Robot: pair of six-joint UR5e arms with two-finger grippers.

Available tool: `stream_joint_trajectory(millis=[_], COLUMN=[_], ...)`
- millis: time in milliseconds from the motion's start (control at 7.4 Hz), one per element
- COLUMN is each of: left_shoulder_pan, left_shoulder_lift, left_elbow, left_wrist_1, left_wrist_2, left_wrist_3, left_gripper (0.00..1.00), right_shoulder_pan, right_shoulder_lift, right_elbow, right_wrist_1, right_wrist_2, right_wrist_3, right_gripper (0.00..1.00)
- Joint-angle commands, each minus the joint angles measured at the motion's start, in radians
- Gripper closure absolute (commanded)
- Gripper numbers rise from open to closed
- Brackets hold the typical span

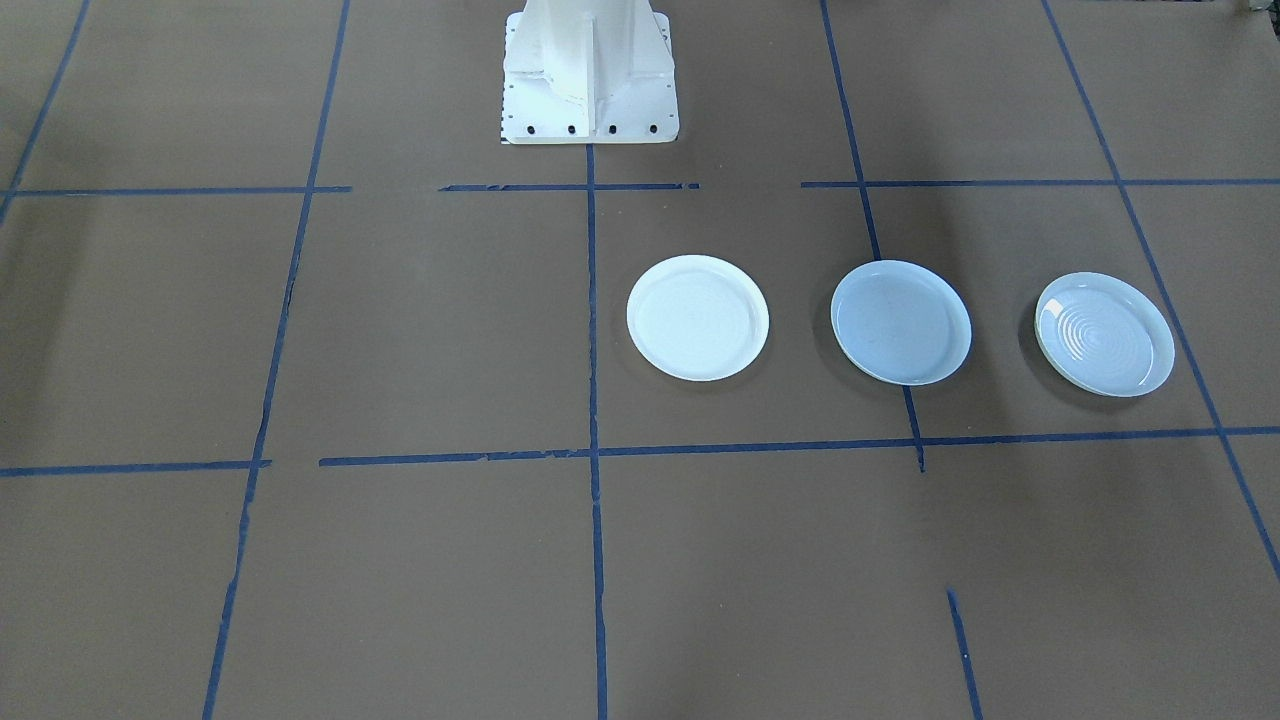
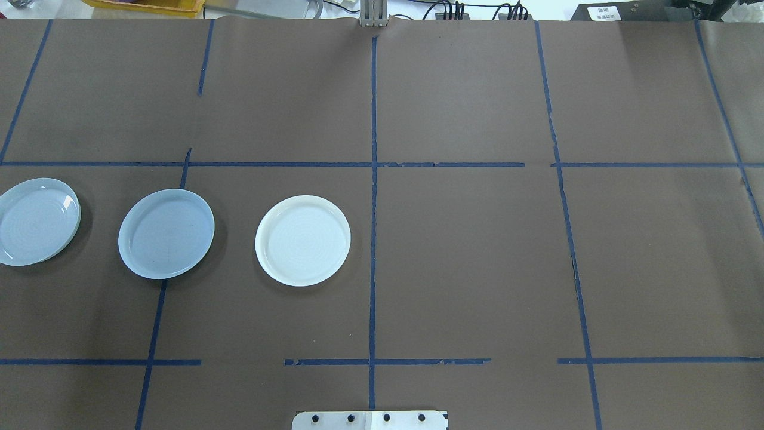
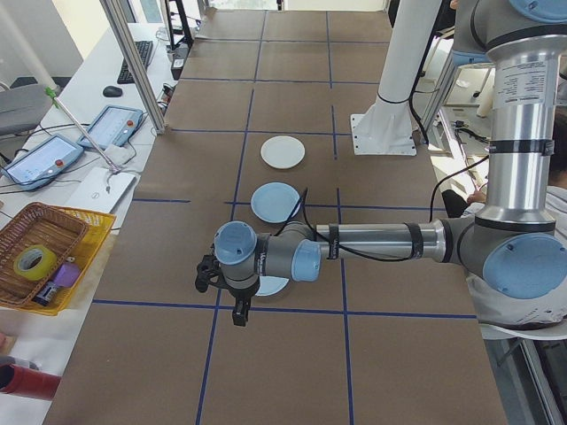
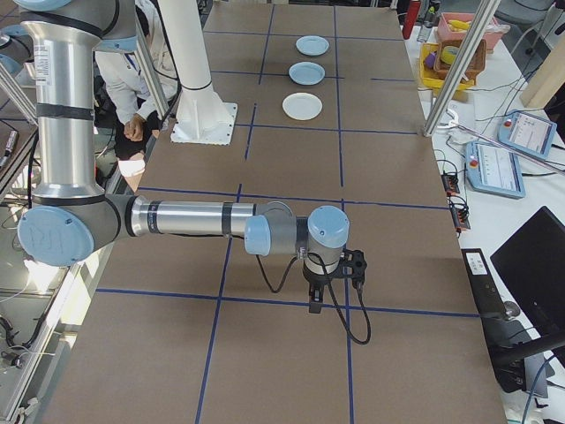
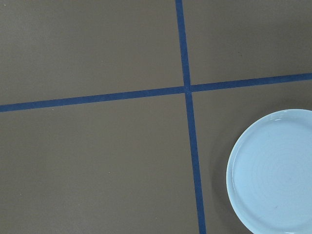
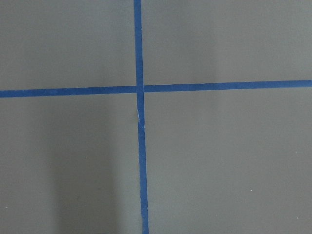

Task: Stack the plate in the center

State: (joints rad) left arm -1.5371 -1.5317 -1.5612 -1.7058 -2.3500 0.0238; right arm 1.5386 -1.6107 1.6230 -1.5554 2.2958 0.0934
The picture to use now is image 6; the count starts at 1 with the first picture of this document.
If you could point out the blue tape strip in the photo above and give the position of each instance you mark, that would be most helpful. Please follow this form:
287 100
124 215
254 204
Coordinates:
143 182
219 85
138 44

